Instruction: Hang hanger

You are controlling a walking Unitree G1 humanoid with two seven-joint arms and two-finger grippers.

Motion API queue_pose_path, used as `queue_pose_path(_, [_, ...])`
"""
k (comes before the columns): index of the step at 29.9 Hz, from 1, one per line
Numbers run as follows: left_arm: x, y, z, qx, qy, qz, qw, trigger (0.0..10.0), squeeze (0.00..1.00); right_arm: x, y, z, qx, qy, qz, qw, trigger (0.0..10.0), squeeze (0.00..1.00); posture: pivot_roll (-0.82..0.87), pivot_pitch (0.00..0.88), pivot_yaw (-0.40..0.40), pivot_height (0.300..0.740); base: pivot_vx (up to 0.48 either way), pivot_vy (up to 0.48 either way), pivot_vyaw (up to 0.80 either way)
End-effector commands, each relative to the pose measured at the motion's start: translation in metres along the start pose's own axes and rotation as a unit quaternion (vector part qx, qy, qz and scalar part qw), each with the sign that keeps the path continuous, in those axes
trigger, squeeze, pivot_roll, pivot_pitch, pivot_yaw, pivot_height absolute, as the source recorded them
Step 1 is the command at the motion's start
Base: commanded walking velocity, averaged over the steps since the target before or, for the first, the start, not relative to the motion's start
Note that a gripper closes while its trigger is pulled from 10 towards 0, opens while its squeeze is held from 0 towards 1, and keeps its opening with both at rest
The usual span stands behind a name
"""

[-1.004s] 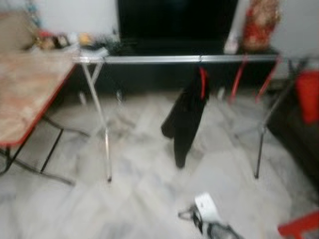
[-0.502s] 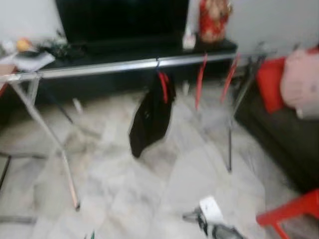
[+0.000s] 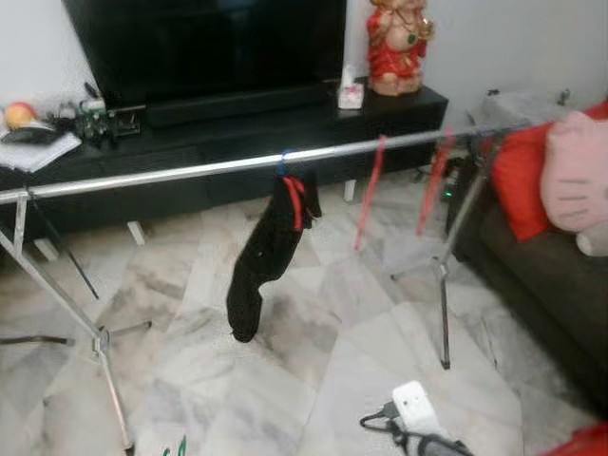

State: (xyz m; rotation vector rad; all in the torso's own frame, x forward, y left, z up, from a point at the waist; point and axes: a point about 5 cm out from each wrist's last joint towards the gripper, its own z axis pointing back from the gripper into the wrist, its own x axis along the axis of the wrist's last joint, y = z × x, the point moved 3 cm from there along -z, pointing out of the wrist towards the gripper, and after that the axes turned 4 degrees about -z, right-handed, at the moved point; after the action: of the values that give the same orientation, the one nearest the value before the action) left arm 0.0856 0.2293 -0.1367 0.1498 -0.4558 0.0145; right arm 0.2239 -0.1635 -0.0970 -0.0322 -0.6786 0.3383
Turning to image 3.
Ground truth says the green plastic hanger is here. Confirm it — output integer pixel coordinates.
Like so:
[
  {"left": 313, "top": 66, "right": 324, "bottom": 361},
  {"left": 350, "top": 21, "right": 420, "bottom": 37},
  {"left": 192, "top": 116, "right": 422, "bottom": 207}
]
[{"left": 161, "top": 435, "right": 189, "bottom": 456}]

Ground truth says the black thin hanger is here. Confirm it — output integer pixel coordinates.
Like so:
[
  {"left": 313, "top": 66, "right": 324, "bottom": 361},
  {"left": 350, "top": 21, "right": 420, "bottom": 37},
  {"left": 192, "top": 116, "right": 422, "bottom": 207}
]
[{"left": 27, "top": 190, "right": 101, "bottom": 301}]

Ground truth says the pink cat pillow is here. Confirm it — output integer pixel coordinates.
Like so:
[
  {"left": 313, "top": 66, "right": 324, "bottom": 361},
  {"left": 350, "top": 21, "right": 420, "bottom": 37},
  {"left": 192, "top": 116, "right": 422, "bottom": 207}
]
[{"left": 540, "top": 111, "right": 608, "bottom": 234}]

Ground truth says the dark grey sofa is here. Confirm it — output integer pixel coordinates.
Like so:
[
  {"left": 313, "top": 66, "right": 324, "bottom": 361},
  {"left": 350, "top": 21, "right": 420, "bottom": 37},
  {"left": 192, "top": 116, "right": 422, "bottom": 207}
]
[{"left": 446, "top": 152, "right": 608, "bottom": 419}]

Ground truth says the red cushion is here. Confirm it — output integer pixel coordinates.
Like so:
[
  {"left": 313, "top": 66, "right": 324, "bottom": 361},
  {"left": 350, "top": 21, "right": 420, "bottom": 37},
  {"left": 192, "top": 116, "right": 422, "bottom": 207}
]
[{"left": 491, "top": 100, "right": 608, "bottom": 242}]

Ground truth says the lace covered side table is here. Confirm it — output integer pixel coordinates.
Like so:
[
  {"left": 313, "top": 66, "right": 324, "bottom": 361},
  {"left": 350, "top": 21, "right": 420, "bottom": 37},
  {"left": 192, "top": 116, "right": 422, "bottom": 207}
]
[{"left": 470, "top": 87, "right": 571, "bottom": 129}]

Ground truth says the red plastic stool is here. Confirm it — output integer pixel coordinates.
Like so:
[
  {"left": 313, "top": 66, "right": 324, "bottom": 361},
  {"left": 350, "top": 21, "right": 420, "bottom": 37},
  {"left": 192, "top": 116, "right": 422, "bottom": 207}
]
[{"left": 541, "top": 421, "right": 608, "bottom": 456}]

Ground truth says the red figurine statue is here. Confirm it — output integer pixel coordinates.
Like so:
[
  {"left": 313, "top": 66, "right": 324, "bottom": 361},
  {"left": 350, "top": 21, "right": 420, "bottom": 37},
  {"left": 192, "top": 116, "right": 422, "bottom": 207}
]
[{"left": 366, "top": 0, "right": 435, "bottom": 98}]

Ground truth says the white tissue box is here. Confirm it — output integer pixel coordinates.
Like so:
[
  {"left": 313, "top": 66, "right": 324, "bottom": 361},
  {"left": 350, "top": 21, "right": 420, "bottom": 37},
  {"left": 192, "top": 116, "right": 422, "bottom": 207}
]
[{"left": 337, "top": 65, "right": 367, "bottom": 110}]

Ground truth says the black shirt red collar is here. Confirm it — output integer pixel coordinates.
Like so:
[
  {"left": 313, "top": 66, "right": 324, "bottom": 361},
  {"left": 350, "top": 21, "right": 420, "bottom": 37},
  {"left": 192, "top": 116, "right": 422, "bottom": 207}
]
[{"left": 226, "top": 169, "right": 322, "bottom": 344}]

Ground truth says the black TV cabinet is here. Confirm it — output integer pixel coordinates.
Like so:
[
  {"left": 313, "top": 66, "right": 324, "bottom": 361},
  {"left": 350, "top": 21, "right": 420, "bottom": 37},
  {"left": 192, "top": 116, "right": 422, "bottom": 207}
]
[{"left": 0, "top": 85, "right": 449, "bottom": 248}]

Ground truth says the black soundbar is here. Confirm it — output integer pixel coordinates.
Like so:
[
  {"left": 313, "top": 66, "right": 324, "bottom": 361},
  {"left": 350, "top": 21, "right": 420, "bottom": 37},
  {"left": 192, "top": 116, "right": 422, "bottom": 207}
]
[{"left": 142, "top": 84, "right": 329, "bottom": 129}]

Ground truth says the silver metal clothes rack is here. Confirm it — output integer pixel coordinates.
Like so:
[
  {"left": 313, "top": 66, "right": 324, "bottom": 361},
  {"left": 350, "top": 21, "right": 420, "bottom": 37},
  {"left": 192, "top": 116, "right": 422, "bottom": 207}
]
[{"left": 0, "top": 114, "right": 571, "bottom": 452}]

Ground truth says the black television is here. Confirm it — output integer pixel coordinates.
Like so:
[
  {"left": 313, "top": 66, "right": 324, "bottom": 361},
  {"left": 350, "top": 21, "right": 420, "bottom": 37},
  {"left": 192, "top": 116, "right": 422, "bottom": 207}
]
[{"left": 62, "top": 0, "right": 348, "bottom": 107}]

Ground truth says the green circuit board device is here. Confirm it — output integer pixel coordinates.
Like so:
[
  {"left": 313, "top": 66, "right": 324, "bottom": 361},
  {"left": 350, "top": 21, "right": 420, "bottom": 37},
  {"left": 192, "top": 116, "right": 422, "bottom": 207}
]
[{"left": 74, "top": 95, "right": 143, "bottom": 142}]

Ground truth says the black wallet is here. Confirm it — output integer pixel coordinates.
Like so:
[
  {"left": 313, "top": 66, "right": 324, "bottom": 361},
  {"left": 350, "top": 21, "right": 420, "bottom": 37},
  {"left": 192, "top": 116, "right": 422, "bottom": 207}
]
[{"left": 0, "top": 123, "right": 58, "bottom": 144}]

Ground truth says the orange round toy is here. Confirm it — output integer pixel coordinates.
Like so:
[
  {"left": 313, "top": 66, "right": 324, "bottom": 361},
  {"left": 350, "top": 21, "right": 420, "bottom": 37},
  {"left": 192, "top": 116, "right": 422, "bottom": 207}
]
[{"left": 3, "top": 102, "right": 37, "bottom": 131}]

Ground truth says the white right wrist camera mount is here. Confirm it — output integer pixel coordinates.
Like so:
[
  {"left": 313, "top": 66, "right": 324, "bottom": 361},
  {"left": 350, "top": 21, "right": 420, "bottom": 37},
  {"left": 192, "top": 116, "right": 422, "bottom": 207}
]
[{"left": 392, "top": 380, "right": 440, "bottom": 438}]

